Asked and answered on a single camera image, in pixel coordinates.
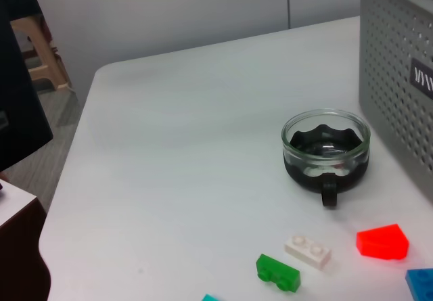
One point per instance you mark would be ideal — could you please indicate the blue square plate brick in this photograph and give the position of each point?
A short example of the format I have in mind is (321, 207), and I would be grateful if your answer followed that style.
(421, 284)

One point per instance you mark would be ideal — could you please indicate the white brick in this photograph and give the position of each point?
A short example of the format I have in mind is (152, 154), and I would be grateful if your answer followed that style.
(308, 250)

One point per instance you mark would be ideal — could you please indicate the black equipment case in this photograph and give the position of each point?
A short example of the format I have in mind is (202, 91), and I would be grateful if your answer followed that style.
(20, 94)

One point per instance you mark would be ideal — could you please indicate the teal square plate brick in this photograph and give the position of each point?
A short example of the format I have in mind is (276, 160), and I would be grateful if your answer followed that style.
(211, 298)

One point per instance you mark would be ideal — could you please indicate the green brick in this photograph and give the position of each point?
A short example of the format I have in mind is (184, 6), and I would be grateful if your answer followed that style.
(277, 274)

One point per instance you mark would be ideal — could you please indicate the white-top brown side table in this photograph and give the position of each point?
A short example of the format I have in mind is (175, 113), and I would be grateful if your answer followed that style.
(17, 247)

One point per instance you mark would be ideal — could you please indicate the grey-green perforated storage bin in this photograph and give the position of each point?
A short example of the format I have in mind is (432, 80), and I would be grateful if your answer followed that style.
(389, 77)

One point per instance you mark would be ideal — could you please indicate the bright red slope brick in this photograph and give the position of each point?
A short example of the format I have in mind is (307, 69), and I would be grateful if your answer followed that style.
(382, 243)

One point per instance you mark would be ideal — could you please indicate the beige plastic stool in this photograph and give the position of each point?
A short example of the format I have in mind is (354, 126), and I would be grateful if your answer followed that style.
(44, 61)

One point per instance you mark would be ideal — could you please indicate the glass teacup black holder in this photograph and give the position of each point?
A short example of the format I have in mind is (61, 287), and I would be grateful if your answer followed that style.
(304, 176)

